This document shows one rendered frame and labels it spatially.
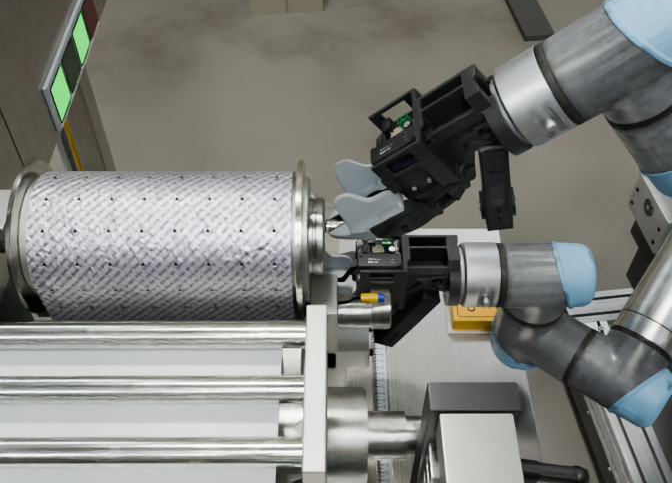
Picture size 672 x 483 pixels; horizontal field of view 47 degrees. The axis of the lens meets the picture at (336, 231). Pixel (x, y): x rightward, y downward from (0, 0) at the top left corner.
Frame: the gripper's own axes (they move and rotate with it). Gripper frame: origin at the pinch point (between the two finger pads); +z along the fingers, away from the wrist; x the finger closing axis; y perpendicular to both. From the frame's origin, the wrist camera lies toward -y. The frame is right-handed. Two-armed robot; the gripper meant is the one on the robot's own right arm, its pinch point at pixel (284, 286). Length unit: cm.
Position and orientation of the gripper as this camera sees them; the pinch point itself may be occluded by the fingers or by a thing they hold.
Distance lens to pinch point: 91.0
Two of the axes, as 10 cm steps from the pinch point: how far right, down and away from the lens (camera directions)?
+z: -10.0, 0.0, 0.0
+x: 0.0, 7.5, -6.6
